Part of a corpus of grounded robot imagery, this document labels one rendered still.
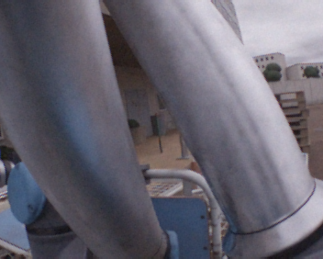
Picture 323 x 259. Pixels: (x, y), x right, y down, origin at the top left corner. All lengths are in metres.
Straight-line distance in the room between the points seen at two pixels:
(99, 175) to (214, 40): 0.15
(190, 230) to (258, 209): 0.38
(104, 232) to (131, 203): 0.04
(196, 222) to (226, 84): 0.42
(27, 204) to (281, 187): 0.30
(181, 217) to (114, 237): 0.40
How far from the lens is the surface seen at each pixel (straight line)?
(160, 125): 7.08
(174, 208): 0.60
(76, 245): 0.37
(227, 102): 0.22
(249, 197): 0.24
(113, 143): 0.15
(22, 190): 0.36
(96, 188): 0.16
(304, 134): 4.18
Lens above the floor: 1.11
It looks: 4 degrees down
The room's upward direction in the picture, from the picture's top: 8 degrees counter-clockwise
